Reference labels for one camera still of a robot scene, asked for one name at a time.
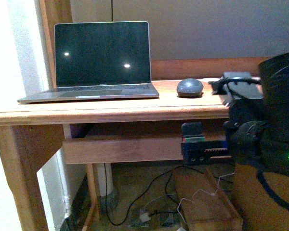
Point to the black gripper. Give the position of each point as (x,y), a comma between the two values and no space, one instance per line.
(198,151)

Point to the dark grey computer mouse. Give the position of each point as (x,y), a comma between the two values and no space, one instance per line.
(189,88)

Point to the wooden keyboard drawer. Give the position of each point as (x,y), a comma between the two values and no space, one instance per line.
(118,149)

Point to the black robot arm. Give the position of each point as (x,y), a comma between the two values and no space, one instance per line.
(257,131)

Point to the wooden crate on floor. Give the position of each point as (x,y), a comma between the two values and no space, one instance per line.
(203,205)

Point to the white power adapter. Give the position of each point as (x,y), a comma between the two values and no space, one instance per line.
(144,216)

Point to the grey open laptop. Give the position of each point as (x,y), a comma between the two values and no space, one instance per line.
(100,61)

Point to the wooden desk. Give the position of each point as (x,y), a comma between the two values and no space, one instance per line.
(31,134)

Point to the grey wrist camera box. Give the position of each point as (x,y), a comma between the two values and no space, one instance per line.
(236,86)

